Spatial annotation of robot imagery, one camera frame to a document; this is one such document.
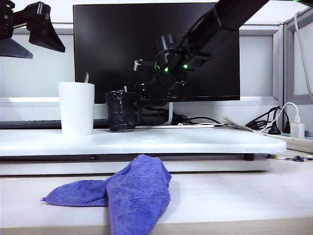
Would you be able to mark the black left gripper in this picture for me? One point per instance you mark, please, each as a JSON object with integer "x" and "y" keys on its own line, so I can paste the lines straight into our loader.
{"x": 7, "y": 19}

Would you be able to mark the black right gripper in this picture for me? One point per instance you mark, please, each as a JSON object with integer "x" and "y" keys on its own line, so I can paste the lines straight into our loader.
{"x": 163, "y": 85}

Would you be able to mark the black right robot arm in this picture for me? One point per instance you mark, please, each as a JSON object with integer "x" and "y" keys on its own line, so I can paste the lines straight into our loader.
{"x": 220, "y": 17}

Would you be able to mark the white tall cup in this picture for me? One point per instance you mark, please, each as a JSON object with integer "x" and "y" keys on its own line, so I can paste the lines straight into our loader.
{"x": 77, "y": 110}

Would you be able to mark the black power adapter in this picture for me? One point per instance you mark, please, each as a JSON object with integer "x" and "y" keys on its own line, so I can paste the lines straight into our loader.
{"x": 151, "y": 120}

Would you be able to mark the white raised board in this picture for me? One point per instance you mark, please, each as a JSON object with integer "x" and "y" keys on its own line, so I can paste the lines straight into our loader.
{"x": 171, "y": 144}

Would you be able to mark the black computer monitor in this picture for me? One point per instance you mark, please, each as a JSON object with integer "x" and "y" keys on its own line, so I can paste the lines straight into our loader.
{"x": 110, "y": 36}

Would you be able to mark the black keyboard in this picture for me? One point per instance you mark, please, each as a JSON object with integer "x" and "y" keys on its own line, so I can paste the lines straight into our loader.
{"x": 24, "y": 123}

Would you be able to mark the purple microfiber cloth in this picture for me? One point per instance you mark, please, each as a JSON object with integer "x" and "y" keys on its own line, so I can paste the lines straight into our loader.
{"x": 137, "y": 195}

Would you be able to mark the stack of papers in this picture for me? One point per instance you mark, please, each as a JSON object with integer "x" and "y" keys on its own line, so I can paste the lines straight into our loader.
{"x": 239, "y": 125}

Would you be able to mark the black rubber foot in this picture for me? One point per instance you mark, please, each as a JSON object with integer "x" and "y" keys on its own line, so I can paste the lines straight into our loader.
{"x": 250, "y": 157}

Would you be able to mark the grey office partition panel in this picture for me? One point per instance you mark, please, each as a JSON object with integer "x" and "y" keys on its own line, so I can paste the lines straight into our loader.
{"x": 259, "y": 61}

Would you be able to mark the black power plug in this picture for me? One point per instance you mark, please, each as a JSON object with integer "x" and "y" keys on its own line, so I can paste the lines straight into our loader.
{"x": 275, "y": 129}

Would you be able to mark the white power strip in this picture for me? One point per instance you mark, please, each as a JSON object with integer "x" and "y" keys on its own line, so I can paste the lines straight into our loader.
{"x": 293, "y": 142}

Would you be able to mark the white usb charger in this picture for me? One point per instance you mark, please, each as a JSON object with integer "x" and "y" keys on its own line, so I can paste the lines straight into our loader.
{"x": 297, "y": 129}

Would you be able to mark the small black clip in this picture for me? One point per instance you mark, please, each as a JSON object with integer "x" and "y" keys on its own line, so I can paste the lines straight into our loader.
{"x": 298, "y": 158}

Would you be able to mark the grey side partition frame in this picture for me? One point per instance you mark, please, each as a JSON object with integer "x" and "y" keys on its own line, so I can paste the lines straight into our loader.
{"x": 289, "y": 73}

